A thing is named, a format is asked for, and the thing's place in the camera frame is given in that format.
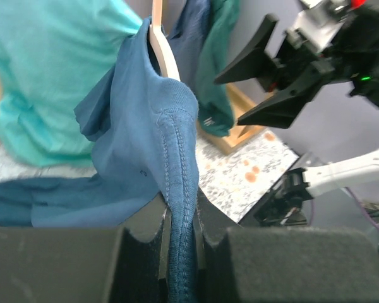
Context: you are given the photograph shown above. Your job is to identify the beige plastic hanger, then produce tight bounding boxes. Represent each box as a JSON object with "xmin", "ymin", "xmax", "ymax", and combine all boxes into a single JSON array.
[{"xmin": 148, "ymin": 0, "xmax": 181, "ymax": 81}]

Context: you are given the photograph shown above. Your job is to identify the navy blue t shirt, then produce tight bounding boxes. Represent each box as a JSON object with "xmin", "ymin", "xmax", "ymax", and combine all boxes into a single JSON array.
[{"xmin": 0, "ymin": 18, "xmax": 199, "ymax": 302}]

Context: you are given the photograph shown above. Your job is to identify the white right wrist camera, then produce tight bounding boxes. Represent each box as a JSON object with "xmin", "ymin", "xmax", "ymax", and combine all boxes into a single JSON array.
[{"xmin": 291, "ymin": 0, "xmax": 365, "ymax": 45}]

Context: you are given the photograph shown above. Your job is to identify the teal green shirt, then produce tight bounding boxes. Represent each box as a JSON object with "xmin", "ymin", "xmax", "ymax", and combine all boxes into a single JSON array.
[{"xmin": 0, "ymin": 0, "xmax": 142, "ymax": 167}]

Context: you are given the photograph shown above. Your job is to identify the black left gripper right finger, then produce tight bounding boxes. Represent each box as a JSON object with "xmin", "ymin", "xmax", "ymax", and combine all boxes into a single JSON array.
[{"xmin": 193, "ymin": 192, "xmax": 379, "ymax": 302}]

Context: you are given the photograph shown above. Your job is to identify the dark green shorts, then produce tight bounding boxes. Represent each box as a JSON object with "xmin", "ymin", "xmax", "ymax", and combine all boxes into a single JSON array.
[{"xmin": 195, "ymin": 0, "xmax": 240, "ymax": 137}]

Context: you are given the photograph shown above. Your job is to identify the blue checkered shorts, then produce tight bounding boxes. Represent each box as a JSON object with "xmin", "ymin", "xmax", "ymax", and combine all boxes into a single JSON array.
[{"xmin": 167, "ymin": 0, "xmax": 210, "ymax": 90}]

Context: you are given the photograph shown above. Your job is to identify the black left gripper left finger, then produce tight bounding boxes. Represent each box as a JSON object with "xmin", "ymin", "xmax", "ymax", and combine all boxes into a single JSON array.
[{"xmin": 0, "ymin": 195, "xmax": 171, "ymax": 303}]

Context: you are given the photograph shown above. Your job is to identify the right wooden clothes rack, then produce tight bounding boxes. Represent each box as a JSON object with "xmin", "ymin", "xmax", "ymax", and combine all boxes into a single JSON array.
[{"xmin": 195, "ymin": 83, "xmax": 268, "ymax": 156}]

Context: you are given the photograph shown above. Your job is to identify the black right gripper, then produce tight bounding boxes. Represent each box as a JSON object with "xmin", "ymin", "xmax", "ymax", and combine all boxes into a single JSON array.
[{"xmin": 214, "ymin": 12, "xmax": 379, "ymax": 129}]

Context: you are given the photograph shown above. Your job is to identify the floral table cloth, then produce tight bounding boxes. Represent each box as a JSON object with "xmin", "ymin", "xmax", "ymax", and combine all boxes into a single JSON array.
[{"xmin": 0, "ymin": 130, "xmax": 298, "ymax": 222}]

